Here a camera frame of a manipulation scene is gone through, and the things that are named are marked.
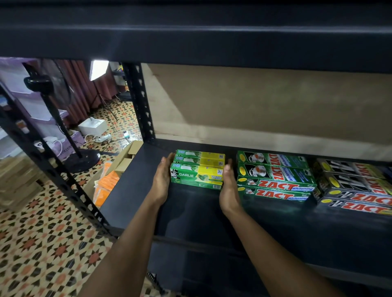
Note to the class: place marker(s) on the person's right hand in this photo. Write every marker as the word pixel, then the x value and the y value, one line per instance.
pixel 229 192

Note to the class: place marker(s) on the person's left hand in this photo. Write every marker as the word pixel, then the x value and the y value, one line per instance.
pixel 160 183

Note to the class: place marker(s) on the person's left fingers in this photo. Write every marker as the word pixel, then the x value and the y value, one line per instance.
pixel 168 162

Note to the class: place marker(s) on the person's right fingers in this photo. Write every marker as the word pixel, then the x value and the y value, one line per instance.
pixel 228 171

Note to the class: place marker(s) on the green yellow toothpaste box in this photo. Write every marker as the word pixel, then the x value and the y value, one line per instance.
pixel 196 173
pixel 200 154
pixel 196 184
pixel 200 161

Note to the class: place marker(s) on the person's right forearm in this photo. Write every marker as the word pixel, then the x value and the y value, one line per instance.
pixel 275 260

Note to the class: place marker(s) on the person's left forearm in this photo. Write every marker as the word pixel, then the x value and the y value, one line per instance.
pixel 128 254

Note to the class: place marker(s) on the brown cardboard box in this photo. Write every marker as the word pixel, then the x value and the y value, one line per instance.
pixel 125 159

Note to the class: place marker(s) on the green red toothpaste box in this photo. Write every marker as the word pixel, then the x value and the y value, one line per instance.
pixel 272 159
pixel 275 177
pixel 275 194

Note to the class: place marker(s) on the stack of orange packets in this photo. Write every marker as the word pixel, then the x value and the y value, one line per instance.
pixel 105 185

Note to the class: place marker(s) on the white power strip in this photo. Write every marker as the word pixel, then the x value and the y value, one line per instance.
pixel 103 138

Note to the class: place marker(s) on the brown hardboard back panel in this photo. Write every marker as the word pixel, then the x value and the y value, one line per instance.
pixel 260 104

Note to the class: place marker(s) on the white box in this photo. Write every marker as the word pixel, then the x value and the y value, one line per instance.
pixel 92 126

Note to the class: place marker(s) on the dark background shelf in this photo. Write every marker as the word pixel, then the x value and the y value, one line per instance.
pixel 121 82

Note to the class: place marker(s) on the purple paper bag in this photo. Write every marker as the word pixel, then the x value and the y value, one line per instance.
pixel 69 145

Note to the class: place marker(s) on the maroon curtain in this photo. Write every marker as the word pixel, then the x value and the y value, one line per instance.
pixel 82 88

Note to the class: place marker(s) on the black standing fan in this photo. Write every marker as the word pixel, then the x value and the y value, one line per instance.
pixel 61 122

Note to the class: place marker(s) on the white softbox light on stand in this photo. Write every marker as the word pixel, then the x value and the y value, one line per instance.
pixel 98 69

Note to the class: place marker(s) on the black red toothpaste box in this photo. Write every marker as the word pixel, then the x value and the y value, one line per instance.
pixel 355 186
pixel 349 167
pixel 358 207

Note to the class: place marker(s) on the black metal shelving rack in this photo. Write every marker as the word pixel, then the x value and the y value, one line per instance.
pixel 196 33

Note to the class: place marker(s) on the purple plastic drawer cabinet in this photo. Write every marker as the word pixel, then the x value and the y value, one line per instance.
pixel 33 104

